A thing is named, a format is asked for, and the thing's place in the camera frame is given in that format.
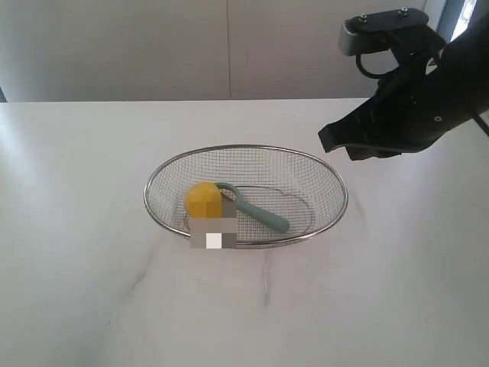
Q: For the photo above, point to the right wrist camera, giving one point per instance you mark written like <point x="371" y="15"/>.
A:
<point x="365" y="34"/>

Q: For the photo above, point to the yellow lemon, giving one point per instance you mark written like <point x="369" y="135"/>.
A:
<point x="203" y="200"/>

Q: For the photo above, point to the teal handled peeler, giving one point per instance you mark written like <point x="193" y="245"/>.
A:
<point x="269" y="219"/>

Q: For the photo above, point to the oval wire mesh basket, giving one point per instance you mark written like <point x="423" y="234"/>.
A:
<point x="301" y="188"/>

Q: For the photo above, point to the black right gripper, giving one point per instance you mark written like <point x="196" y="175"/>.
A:
<point x="410" y="111"/>

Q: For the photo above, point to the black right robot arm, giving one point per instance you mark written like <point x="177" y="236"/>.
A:
<point x="471" y="49"/>

